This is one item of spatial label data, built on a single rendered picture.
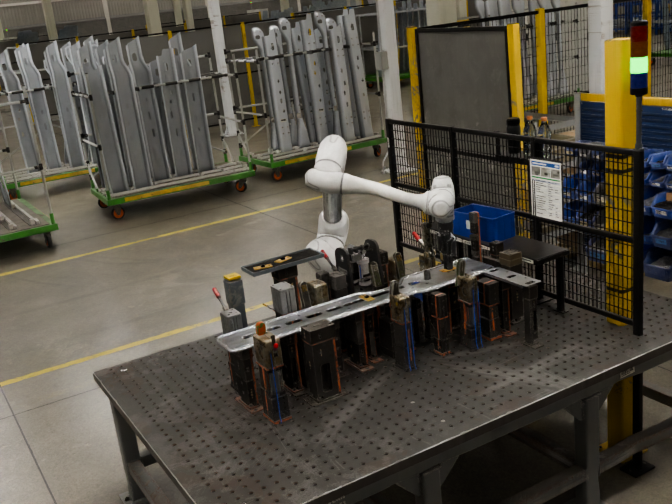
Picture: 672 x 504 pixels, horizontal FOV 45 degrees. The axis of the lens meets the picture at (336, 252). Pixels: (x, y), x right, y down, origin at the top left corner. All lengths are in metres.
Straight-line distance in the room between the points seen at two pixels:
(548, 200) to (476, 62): 2.18
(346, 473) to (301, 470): 0.17
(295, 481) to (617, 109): 2.07
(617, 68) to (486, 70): 2.37
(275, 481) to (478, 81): 3.83
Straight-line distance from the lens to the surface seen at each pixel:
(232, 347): 3.35
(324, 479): 2.97
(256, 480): 3.03
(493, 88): 5.97
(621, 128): 3.78
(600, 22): 7.94
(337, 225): 4.32
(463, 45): 6.19
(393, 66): 10.63
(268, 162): 10.99
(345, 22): 11.82
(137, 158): 10.33
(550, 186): 4.07
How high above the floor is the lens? 2.31
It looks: 17 degrees down
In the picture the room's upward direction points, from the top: 6 degrees counter-clockwise
